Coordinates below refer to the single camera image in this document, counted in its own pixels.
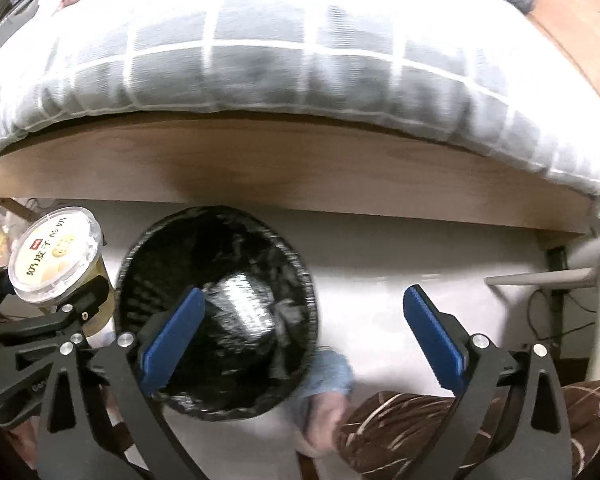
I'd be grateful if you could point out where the black desk leg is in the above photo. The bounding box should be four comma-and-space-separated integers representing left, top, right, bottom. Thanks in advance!
550, 272, 567, 361

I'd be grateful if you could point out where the black cable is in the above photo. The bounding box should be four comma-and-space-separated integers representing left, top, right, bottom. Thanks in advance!
527, 287, 600, 358

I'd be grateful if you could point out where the black trash bin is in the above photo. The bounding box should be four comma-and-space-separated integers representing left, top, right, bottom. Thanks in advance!
114, 205, 320, 418

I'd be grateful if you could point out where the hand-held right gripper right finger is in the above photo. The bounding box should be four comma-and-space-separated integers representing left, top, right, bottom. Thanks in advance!
402, 285, 576, 480

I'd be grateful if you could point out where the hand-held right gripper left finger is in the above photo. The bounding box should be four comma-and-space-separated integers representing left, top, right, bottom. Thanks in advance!
32, 287, 211, 480

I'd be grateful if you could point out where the blue slipper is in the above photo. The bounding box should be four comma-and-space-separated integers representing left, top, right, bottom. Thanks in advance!
300, 347, 356, 456

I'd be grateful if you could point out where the grey plaid bed mattress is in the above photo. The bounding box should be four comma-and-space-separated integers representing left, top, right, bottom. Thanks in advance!
0, 0, 600, 211

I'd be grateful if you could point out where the clear yogurt cup white lid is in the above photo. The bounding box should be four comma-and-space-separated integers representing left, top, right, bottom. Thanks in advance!
7, 206, 117, 341

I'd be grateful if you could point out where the wooden bed frame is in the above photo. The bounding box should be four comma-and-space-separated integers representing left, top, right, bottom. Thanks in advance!
0, 110, 600, 236

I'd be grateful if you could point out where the wooden headboard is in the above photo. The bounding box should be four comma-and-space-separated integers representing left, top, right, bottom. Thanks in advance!
522, 0, 600, 131

